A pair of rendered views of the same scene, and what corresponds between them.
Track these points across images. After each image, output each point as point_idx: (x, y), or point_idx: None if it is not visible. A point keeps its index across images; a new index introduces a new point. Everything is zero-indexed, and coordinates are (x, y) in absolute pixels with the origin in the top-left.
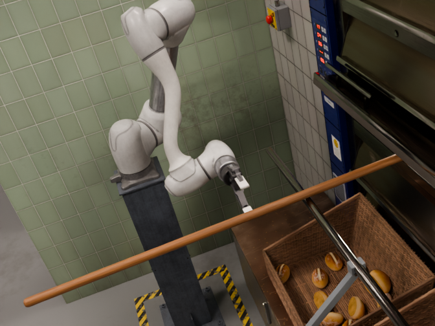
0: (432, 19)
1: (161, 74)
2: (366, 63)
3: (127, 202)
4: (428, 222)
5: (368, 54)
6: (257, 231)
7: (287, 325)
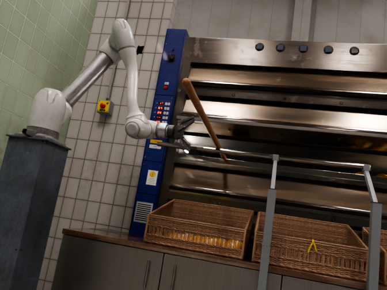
0: (262, 83)
1: (134, 60)
2: (205, 113)
3: (44, 152)
4: (243, 185)
5: (206, 109)
6: (98, 232)
7: (194, 251)
